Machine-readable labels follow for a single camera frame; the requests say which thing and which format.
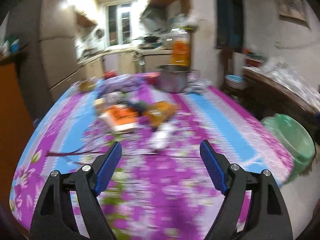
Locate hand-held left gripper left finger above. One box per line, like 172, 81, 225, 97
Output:
29, 141, 123, 240

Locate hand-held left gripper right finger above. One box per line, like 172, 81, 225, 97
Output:
199, 140, 300, 240

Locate orange and white carton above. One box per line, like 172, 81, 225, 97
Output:
100, 105, 139, 133

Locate white plastic wrapper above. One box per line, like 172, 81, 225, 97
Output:
150, 124, 176, 152

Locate yellow foil packet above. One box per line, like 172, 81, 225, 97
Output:
146, 101, 178, 130

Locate green trash bin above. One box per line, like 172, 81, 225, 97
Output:
261, 114, 317, 183

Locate floral purple tablecloth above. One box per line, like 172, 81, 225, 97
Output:
10, 72, 300, 240

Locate purple plastic bag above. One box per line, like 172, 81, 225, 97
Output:
99, 76, 148, 97

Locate grey cloth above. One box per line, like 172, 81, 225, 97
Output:
186, 79, 211, 95

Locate bread roll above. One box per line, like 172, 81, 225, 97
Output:
80, 80, 97, 92

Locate blue basin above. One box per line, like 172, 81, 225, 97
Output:
225, 74, 244, 86

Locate dark wooden dining table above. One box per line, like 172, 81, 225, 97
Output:
241, 66, 320, 121

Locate small red box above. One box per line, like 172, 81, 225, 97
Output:
146, 74, 160, 86

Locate kitchen counter cabinets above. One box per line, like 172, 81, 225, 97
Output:
77, 47, 175, 77

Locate orange wooden cabinet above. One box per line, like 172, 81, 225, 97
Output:
0, 60, 35, 162

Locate white plastic sheet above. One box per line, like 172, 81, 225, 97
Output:
260, 56, 320, 106

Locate red bowl with clutter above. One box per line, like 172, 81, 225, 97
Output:
245, 49, 266, 67

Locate grey refrigerator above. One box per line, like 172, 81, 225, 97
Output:
37, 0, 105, 97

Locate orange juice bottle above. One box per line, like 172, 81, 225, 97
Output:
170, 27, 192, 67

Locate kitchen window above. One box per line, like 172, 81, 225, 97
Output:
106, 4, 133, 46

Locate dark barred window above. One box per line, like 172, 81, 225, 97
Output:
215, 0, 244, 53

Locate blue lidded jar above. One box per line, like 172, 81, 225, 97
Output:
10, 39, 21, 53

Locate steel range hood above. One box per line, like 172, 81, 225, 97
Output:
140, 7, 168, 31

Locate framed elephant picture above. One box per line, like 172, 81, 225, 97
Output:
274, 0, 309, 27

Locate steel pot with handle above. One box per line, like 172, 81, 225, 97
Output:
156, 65, 200, 93

